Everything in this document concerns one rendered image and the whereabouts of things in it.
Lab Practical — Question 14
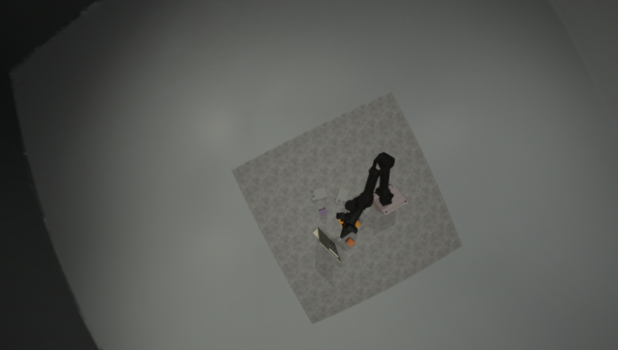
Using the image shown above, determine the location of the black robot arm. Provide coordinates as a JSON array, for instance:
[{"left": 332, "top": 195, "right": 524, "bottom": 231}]
[{"left": 336, "top": 152, "right": 395, "bottom": 222}]

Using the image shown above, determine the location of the orange flat square patch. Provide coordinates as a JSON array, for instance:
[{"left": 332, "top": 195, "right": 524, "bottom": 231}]
[{"left": 339, "top": 219, "right": 361, "bottom": 228}]

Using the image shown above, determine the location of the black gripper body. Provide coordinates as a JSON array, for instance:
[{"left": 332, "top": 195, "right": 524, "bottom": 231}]
[{"left": 340, "top": 212, "right": 359, "bottom": 234}]

